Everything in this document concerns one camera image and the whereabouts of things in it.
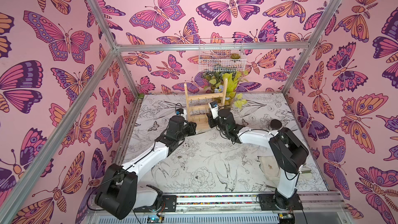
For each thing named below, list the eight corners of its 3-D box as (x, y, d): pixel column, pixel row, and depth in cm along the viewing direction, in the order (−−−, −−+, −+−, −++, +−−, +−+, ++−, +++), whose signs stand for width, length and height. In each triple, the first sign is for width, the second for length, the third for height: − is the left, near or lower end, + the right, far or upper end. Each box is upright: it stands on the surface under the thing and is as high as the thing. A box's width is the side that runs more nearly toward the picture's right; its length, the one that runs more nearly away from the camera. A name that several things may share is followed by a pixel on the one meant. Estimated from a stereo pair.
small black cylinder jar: (269, 131, 101) (272, 126, 97) (267, 124, 105) (270, 119, 100) (279, 131, 101) (283, 126, 97) (277, 124, 105) (280, 119, 100)
